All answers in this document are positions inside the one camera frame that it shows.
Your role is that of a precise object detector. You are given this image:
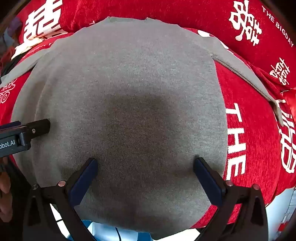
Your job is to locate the grey knit sweater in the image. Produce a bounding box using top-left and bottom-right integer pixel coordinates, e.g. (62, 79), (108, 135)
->
(0, 16), (284, 240)

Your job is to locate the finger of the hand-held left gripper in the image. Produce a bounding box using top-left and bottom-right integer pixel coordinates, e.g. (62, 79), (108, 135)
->
(22, 119), (51, 141)

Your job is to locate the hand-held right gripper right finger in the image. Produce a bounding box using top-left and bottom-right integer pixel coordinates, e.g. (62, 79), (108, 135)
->
(194, 157), (270, 241)

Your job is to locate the red printed pillow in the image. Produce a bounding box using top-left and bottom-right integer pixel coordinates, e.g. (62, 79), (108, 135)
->
(17, 0), (70, 44)
(59, 0), (296, 90)

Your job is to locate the pile of clothes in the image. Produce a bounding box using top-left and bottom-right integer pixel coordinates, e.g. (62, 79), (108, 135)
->
(0, 16), (23, 77)

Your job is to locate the blue plastic stool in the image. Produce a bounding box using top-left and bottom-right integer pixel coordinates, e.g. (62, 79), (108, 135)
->
(80, 219), (153, 241)

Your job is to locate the person's left hand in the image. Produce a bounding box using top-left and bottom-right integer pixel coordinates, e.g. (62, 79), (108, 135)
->
(0, 171), (13, 224)

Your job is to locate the cream cloth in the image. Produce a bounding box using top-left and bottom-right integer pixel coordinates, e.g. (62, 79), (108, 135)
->
(10, 37), (55, 59)

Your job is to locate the red printed blanket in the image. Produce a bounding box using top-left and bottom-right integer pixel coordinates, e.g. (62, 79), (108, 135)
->
(0, 27), (296, 230)

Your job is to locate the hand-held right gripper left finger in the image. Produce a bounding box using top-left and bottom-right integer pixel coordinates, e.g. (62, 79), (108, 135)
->
(22, 158), (99, 241)

